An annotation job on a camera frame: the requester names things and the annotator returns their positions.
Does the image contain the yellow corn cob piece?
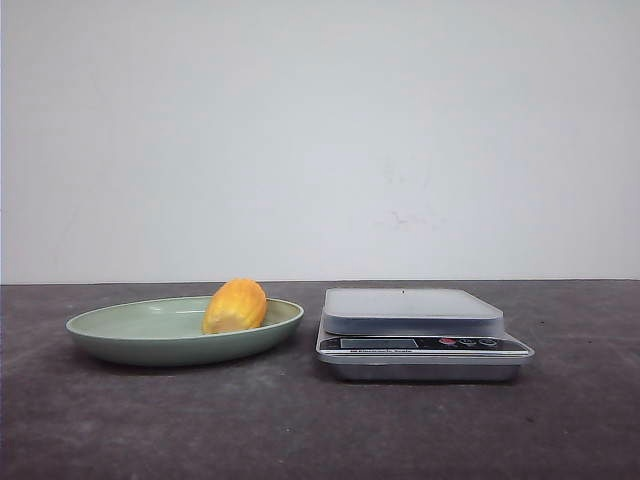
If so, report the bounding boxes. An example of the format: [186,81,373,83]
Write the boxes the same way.
[201,278,267,334]

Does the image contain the silver digital kitchen scale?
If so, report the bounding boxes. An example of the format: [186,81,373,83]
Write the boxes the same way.
[316,288,535,382]

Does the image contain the green oval plate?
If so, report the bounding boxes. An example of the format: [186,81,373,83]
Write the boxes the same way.
[66,296,304,367]

